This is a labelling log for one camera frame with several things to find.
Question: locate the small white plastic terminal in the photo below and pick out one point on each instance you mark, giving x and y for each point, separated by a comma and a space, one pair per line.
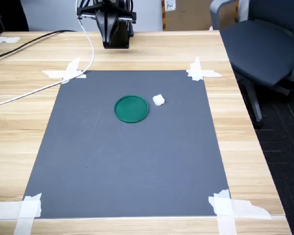
159, 100

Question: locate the round green lid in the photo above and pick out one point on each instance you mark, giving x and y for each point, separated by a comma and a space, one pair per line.
131, 109

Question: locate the yellow black warning strip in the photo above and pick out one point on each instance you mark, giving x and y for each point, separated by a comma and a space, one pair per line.
164, 19

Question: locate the white paper label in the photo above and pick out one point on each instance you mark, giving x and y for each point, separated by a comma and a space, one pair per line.
170, 6

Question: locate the brown cardboard box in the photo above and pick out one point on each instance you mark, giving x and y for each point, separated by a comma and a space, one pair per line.
229, 12
188, 17

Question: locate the crumpled white tape piece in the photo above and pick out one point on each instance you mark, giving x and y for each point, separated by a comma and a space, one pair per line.
5, 39

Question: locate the dark grey mat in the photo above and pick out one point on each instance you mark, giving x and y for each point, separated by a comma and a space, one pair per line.
112, 159

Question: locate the dark grey office chair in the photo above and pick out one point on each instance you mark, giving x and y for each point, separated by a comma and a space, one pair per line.
259, 49

